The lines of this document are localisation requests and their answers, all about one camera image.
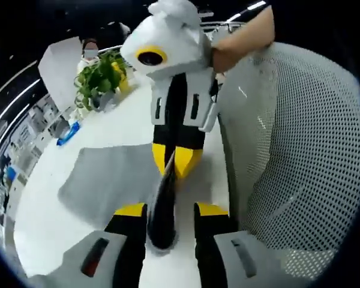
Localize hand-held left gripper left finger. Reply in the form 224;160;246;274
26;202;148;288

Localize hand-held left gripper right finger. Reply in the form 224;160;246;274
193;202;322;288

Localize grey towel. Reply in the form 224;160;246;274
57;145;181;251

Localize white table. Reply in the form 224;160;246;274
13;70;239;288

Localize green potted plant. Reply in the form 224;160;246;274
74;50;128;110

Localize blue wipes packet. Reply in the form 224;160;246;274
56;121;81;147

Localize dark grey round case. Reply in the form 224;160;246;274
49;115;68;136

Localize blue container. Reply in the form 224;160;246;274
4;167;19;182

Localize white counter cabinets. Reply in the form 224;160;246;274
0;95;64;211

